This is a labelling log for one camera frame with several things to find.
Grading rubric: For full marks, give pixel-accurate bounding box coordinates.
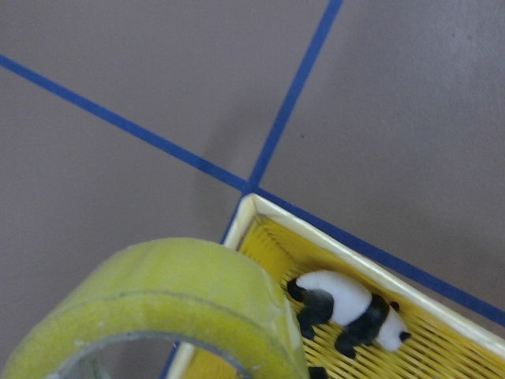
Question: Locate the toy panda figure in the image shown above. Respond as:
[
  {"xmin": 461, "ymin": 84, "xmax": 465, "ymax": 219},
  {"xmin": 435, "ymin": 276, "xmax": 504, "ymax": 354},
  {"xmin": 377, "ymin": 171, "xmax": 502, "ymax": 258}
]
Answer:
[{"xmin": 286, "ymin": 270, "xmax": 412, "ymax": 359}]

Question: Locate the yellow tape roll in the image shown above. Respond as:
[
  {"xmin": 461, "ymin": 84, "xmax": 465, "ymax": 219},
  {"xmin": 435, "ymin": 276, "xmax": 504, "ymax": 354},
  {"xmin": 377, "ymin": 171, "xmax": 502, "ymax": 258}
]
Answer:
[{"xmin": 2, "ymin": 238, "xmax": 309, "ymax": 378}]

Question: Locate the yellow woven basket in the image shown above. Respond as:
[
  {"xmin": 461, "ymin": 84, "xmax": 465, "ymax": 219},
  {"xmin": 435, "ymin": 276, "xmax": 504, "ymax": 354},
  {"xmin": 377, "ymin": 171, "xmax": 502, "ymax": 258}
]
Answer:
[{"xmin": 161, "ymin": 196, "xmax": 504, "ymax": 378}]

